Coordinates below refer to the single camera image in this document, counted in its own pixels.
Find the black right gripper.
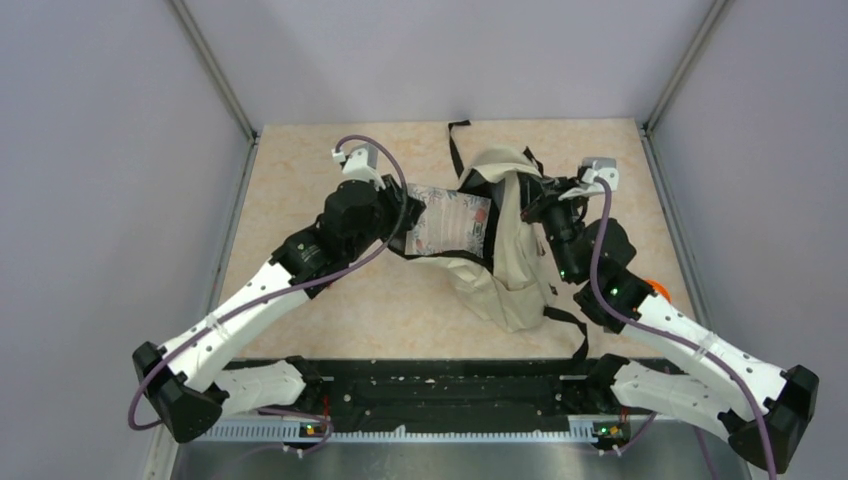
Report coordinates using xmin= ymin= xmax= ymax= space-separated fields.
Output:
xmin=519 ymin=167 xmax=592 ymax=283

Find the floral patterned notebook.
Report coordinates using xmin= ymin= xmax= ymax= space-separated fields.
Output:
xmin=404 ymin=184 xmax=492 ymax=257

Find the cream canvas backpack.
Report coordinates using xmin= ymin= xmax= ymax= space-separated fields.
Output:
xmin=389 ymin=137 xmax=587 ymax=334

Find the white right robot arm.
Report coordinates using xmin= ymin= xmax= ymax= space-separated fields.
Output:
xmin=519 ymin=175 xmax=820 ymax=478

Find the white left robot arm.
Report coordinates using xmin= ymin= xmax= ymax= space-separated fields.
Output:
xmin=132 ymin=175 xmax=426 ymax=443

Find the orange tape roll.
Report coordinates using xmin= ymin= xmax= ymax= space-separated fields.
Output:
xmin=645 ymin=279 xmax=672 ymax=302

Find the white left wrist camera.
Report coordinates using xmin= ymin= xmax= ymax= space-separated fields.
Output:
xmin=331 ymin=144 xmax=386 ymax=190

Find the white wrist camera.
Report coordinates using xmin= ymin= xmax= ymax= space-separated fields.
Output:
xmin=331 ymin=144 xmax=386 ymax=190
xmin=558 ymin=157 xmax=621 ymax=201

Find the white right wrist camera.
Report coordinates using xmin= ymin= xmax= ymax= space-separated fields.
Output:
xmin=558 ymin=157 xmax=621 ymax=201

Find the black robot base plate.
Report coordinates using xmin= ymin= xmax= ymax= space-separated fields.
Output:
xmin=292 ymin=359 xmax=624 ymax=434

